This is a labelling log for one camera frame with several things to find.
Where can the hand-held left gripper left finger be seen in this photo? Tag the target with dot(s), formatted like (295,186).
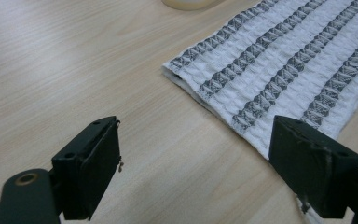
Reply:
(87,174)

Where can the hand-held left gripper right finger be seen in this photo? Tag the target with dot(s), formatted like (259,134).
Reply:
(310,168)

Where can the white grey striped towel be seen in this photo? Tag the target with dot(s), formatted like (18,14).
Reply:
(276,62)

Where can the cream round container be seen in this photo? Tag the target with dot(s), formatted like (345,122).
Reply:
(188,3)

